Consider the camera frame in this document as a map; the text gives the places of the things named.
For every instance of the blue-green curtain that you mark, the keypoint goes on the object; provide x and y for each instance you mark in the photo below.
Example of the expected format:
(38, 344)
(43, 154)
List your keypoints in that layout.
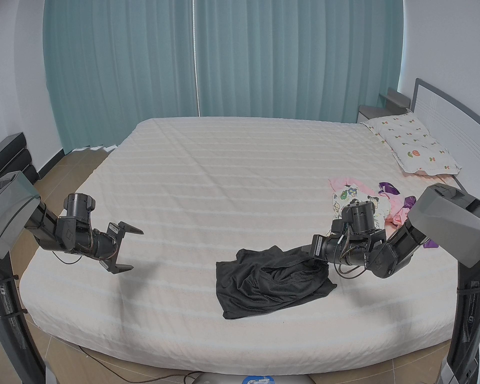
(123, 67)
(300, 56)

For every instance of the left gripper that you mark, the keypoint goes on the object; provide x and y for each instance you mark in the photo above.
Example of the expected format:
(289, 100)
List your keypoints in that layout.
(105, 247)

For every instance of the purple garment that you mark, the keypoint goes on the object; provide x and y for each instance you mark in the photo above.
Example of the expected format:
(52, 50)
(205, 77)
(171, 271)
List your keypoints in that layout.
(388, 187)

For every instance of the grey bedside table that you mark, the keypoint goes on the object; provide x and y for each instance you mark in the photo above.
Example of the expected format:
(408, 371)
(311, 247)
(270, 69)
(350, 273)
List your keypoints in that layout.
(397, 98)

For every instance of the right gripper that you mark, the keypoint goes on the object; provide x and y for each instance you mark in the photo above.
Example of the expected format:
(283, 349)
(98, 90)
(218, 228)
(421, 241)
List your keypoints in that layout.
(332, 250)

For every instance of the black T-shirt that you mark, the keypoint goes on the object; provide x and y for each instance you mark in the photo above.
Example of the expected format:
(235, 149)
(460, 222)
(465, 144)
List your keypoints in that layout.
(262, 288)

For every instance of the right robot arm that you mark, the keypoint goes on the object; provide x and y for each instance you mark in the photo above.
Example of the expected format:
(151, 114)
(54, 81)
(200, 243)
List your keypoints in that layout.
(442, 217)

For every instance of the white printed garment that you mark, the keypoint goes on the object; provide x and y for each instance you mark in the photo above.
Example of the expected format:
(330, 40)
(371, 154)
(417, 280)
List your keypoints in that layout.
(343, 197)

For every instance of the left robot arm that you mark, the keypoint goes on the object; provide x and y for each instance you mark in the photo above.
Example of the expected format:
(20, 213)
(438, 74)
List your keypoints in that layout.
(45, 228)

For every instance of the white printed pillow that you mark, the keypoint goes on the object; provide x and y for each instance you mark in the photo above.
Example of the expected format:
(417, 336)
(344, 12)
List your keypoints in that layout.
(412, 140)

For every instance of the bed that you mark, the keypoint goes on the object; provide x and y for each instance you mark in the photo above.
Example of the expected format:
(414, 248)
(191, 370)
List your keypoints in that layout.
(225, 168)

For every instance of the black chest of drawers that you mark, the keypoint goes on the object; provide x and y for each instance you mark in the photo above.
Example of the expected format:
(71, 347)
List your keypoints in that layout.
(15, 153)

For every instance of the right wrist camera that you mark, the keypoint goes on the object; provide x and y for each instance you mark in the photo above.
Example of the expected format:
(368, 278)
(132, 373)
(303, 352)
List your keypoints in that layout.
(337, 227)

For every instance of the pink garment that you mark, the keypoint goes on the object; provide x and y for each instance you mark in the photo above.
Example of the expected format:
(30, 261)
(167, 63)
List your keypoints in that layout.
(397, 210)

